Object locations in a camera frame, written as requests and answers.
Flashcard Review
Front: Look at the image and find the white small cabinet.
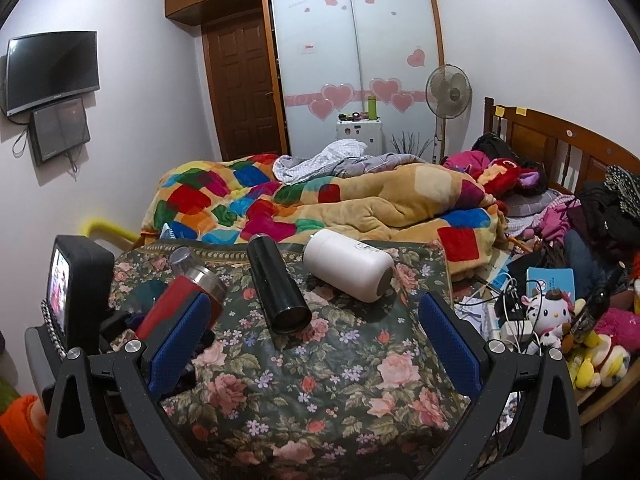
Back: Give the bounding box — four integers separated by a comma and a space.
336, 119, 385, 155

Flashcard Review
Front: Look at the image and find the floral tablecloth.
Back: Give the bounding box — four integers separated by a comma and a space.
106, 239, 474, 480

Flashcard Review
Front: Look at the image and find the grey white crumpled cloth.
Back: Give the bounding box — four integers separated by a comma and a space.
272, 139, 423, 185

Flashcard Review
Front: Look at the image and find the wooden bed headboard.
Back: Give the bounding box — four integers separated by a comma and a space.
484, 98, 639, 194

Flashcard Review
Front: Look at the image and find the green bottle on cabinet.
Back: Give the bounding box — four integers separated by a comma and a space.
368, 94, 378, 120

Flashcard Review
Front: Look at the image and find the colourful patchwork blanket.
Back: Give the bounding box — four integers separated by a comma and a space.
141, 154, 506, 275

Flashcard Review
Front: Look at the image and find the red plush toy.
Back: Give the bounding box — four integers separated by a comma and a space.
477, 158, 544, 200

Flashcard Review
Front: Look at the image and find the frosted wardrobe with hearts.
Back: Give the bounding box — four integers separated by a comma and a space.
269, 0, 440, 159

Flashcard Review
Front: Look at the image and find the white cat plush toy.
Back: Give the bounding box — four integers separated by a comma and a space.
521, 288, 575, 356

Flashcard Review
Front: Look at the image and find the yellow padded rail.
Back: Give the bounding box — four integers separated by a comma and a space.
80, 218, 140, 249

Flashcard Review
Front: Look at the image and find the standing electric fan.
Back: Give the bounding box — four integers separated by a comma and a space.
425, 64, 472, 162

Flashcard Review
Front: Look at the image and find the black phone with screen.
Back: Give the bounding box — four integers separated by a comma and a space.
46, 235, 115, 354

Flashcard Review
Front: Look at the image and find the red steel thermos cup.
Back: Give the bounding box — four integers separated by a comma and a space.
136, 246, 227, 339

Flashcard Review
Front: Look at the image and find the blue booklet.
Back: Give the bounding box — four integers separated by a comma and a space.
525, 266, 576, 300

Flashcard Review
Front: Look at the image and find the brown wooden door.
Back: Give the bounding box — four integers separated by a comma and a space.
203, 11, 282, 160

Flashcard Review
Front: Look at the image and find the small wall monitor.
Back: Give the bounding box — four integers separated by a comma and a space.
28, 98, 90, 167

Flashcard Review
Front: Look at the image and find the pink plush toy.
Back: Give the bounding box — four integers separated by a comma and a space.
594, 308, 640, 354

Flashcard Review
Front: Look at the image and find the dark green faceted cup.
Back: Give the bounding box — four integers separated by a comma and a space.
122, 280, 168, 314

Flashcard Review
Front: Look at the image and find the yellow plush toy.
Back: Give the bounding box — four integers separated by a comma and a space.
570, 332, 631, 390

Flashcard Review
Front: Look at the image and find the white insulated bottle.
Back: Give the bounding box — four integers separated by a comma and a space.
303, 229, 394, 304

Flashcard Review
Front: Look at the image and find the wall mounted black television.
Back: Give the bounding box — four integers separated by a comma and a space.
4, 30, 100, 116

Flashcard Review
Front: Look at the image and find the black cylindrical flask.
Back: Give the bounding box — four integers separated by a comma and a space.
246, 234, 312, 335

